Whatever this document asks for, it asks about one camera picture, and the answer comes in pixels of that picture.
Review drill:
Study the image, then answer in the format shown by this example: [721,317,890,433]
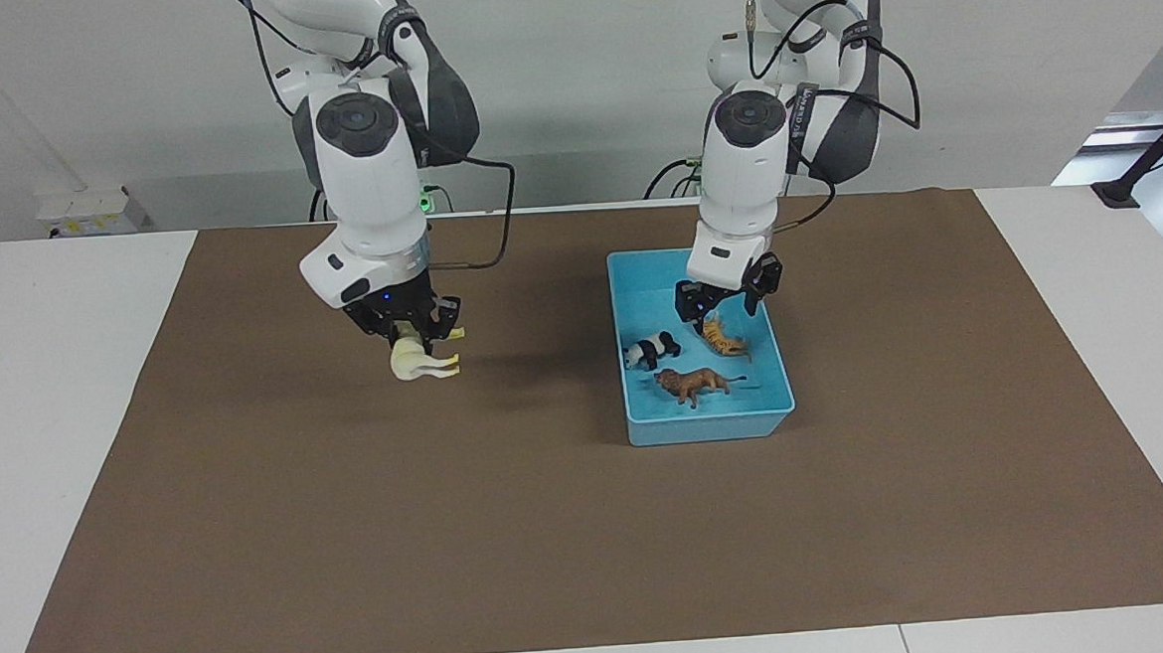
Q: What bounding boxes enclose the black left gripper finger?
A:
[740,252,787,317]
[674,278,719,325]

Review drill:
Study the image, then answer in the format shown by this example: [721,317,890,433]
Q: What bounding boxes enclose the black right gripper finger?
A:
[418,293,465,355]
[344,301,407,352]

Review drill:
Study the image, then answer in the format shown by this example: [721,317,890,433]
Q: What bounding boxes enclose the orange striped tiger toy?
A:
[701,316,753,365]

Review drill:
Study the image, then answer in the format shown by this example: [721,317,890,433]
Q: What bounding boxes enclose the cream white horse toy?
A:
[388,323,470,384]

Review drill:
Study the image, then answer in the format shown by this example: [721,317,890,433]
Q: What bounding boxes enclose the black and white panda toy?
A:
[621,330,684,373]

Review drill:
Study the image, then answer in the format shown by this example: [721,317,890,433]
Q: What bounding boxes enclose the brown lion toy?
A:
[653,364,748,411]

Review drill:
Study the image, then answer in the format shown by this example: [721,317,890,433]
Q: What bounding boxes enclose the light blue storage box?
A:
[605,244,798,449]

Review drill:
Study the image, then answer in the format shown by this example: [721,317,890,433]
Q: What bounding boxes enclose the brown paper table mat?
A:
[0,177,1163,653]

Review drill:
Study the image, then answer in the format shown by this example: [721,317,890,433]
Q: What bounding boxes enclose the white power strip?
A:
[35,184,152,240]

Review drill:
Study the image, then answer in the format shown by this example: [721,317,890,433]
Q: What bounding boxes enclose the black angled stand pole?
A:
[1087,92,1163,211]

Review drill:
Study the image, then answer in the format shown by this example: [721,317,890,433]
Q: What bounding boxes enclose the black background cable bundle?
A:
[640,156,705,202]

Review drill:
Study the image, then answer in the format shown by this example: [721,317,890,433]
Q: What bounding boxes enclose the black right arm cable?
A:
[226,0,522,282]

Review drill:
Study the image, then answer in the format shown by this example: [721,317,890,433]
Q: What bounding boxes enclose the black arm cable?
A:
[226,0,522,282]
[746,0,927,235]

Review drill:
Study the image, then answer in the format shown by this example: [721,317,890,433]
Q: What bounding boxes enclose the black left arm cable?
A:
[746,0,927,235]

